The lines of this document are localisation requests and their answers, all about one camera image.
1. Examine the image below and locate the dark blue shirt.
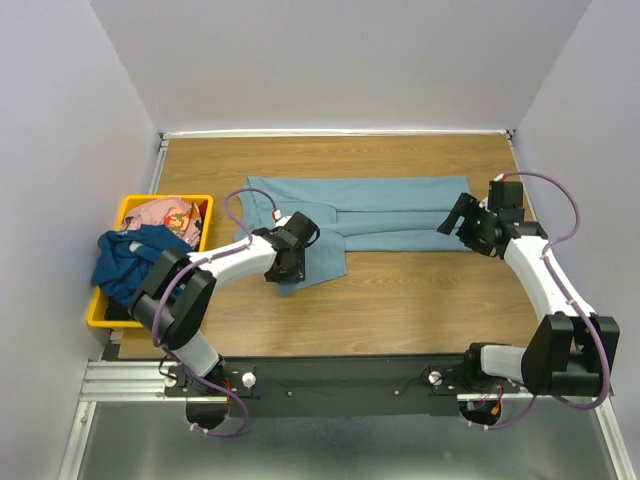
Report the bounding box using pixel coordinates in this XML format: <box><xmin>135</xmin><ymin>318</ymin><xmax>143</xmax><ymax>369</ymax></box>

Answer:
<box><xmin>91</xmin><ymin>225</ymin><xmax>193</xmax><ymax>305</ymax></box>

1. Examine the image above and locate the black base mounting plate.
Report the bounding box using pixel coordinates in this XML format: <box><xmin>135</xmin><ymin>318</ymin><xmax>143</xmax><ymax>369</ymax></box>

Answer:
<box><xmin>164</xmin><ymin>354</ymin><xmax>516</xmax><ymax>419</ymax></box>

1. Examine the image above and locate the yellow plastic bin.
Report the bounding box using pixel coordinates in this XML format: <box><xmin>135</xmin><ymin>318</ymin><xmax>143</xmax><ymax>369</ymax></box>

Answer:
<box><xmin>87</xmin><ymin>194</ymin><xmax>214</xmax><ymax>328</ymax></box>

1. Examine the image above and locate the patterned pink shirt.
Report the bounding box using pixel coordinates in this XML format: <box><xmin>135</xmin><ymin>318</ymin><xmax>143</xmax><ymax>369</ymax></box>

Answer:
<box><xmin>119</xmin><ymin>197</ymin><xmax>203</xmax><ymax>249</ymax></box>

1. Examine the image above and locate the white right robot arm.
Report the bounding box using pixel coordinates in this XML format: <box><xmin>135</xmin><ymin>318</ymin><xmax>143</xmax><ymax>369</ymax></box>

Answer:
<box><xmin>438</xmin><ymin>173</ymin><xmax>620</xmax><ymax>409</ymax></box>

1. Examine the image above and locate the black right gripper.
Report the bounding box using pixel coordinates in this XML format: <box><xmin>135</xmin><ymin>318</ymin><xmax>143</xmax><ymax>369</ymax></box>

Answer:
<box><xmin>436</xmin><ymin>192</ymin><xmax>496</xmax><ymax>256</ymax></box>

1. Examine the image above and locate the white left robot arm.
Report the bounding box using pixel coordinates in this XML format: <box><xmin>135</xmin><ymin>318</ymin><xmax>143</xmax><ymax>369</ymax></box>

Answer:
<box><xmin>128</xmin><ymin>212</ymin><xmax>320</xmax><ymax>395</ymax></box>

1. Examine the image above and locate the aluminium frame rail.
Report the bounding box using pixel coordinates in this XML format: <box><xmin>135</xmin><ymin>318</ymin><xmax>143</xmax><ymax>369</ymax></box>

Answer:
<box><xmin>80</xmin><ymin>355</ymin><xmax>526</xmax><ymax>403</ymax></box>

